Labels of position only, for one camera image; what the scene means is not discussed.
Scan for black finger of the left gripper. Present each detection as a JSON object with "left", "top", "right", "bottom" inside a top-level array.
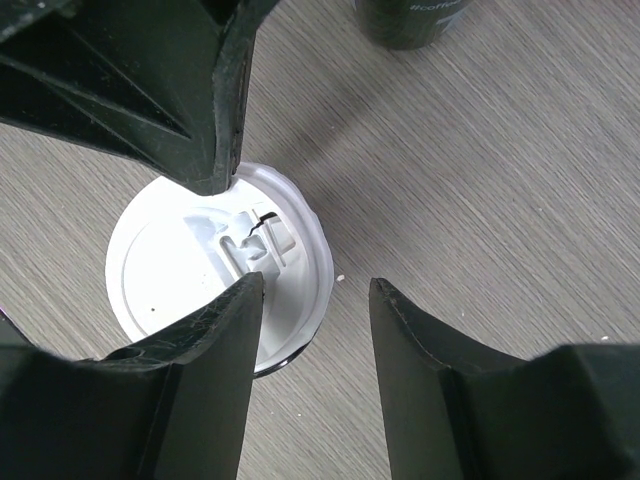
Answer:
[{"left": 1, "top": 0, "right": 273, "bottom": 196}]

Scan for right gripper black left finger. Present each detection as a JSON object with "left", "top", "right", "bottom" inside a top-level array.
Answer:
[{"left": 1, "top": 273, "right": 263, "bottom": 479}]

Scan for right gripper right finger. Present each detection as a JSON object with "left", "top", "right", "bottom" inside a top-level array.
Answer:
[{"left": 369, "top": 278, "right": 639, "bottom": 479}]

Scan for white cup lid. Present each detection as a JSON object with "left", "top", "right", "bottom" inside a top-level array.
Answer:
[{"left": 105, "top": 162, "right": 334, "bottom": 373}]

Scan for black paper coffee cup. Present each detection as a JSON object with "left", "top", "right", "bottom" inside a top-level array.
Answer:
[{"left": 353, "top": 0, "right": 471, "bottom": 50}]

